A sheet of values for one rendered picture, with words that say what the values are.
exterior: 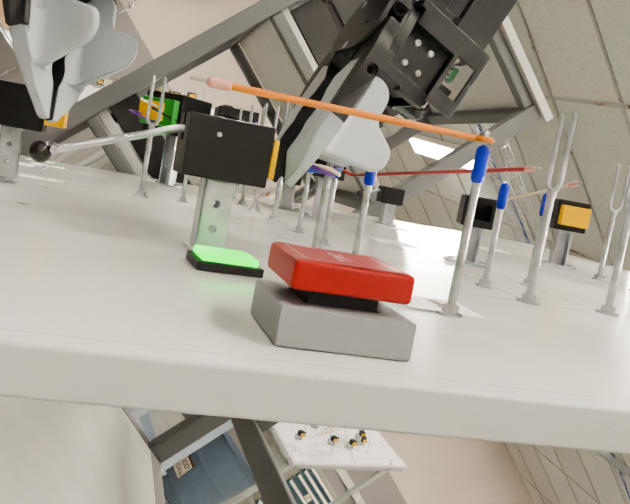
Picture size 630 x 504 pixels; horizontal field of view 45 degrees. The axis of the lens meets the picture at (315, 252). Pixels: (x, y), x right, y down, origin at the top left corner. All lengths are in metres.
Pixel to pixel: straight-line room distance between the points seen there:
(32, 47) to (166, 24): 7.60
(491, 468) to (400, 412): 10.79
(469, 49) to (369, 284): 0.28
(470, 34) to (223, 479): 4.62
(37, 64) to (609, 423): 0.37
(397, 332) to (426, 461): 10.19
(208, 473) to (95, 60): 4.62
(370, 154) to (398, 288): 0.22
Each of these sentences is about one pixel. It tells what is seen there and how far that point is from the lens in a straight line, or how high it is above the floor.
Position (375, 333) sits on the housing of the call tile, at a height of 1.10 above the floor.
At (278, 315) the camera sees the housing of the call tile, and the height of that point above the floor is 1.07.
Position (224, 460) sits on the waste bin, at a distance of 5.03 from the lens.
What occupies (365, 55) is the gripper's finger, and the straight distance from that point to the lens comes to 0.50.
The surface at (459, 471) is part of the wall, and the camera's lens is 10.82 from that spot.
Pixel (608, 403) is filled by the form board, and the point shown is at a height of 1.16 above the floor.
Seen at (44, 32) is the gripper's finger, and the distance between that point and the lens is 0.50.
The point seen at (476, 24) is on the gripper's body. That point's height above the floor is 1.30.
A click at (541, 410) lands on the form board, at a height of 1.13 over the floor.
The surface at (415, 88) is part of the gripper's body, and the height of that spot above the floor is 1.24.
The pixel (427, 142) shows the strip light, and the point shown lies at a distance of 6.63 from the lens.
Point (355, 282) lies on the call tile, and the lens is 0.29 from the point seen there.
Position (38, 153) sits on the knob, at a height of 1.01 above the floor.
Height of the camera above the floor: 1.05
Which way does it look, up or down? 8 degrees up
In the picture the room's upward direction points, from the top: 58 degrees clockwise
